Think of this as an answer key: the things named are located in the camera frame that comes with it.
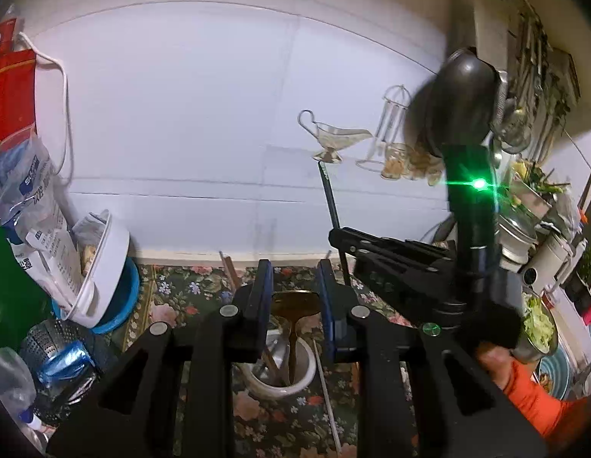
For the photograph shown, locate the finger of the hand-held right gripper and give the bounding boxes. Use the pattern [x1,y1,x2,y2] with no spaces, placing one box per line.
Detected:
[328,226,457,274]
[354,256,457,328]

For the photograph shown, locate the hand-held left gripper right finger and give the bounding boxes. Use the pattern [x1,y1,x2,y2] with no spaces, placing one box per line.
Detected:
[318,258,547,458]

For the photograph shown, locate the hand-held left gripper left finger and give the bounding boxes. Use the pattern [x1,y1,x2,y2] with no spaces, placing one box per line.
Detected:
[47,259,274,458]

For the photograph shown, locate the brass ladle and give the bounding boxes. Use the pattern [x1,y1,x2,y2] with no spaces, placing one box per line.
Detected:
[271,289,321,385]

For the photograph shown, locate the white ceramic utensil holder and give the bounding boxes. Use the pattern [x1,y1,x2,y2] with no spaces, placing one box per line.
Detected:
[240,333,318,400]

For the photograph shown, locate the black chopstick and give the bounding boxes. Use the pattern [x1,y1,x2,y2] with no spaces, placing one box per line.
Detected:
[317,161,354,290]

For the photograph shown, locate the person's right forearm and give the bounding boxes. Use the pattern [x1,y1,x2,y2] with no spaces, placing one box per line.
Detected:
[496,360,591,440]

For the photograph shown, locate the hanging kitchen utensils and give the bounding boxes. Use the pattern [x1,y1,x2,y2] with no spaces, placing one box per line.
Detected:
[509,8,578,121]

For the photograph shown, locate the person's right hand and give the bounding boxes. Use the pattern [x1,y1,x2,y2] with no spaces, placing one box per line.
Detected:
[474,340,516,390]

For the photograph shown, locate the steel spoon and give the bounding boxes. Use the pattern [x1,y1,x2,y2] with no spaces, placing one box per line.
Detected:
[250,333,289,385]

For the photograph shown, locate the steel chopstick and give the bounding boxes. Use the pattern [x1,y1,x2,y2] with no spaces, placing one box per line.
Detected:
[313,338,343,455]

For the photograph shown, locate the glass jar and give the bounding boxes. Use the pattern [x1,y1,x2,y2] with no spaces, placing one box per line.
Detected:
[380,142,413,181]
[410,145,444,187]

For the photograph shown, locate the floral tablecloth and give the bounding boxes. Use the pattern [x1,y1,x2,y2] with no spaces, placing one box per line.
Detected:
[109,261,420,458]

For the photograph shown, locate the white rice cooker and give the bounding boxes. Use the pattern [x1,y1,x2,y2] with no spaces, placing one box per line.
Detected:
[496,207,578,292]

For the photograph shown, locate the hanging steel ladle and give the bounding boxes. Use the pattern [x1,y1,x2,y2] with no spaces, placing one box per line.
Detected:
[488,94,533,154]

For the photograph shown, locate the steel bowl of cabbage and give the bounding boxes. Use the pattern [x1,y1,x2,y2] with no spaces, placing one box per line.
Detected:
[512,295,559,364]

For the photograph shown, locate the black wok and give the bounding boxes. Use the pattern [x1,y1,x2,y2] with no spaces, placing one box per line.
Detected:
[407,47,501,158]

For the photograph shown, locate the blue plastic basin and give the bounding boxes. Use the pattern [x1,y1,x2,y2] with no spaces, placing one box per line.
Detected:
[52,260,142,335]

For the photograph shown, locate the blue patterned plate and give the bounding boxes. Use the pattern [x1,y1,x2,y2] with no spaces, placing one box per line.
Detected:
[538,347,571,400]

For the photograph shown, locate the white plastic tub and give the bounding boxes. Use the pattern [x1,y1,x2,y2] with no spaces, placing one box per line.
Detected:
[61,209,130,328]

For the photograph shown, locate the black plastic bag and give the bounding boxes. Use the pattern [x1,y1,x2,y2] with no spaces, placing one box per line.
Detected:
[61,376,101,407]

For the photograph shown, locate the blue plastic bag roll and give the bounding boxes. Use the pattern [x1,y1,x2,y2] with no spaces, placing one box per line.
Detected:
[37,340,94,385]

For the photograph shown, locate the steel steamer basket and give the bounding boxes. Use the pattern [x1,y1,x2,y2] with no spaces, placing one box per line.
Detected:
[18,319,111,426]

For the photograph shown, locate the green container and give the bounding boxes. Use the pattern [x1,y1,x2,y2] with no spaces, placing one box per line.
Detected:
[0,226,54,347]

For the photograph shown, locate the printed clear plastic bag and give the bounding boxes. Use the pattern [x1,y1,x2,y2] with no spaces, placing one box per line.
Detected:
[0,132,82,307]

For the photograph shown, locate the clear plastic bottle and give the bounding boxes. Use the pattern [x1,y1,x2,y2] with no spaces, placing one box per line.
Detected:
[0,345,39,440]

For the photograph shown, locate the red bag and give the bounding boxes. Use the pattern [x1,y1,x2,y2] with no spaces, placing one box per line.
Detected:
[0,18,39,154]

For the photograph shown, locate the wire cutlery stand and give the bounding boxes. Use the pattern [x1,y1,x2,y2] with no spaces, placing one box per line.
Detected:
[356,84,411,173]

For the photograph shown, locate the white cord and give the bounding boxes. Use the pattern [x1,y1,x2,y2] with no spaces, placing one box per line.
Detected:
[18,32,75,188]

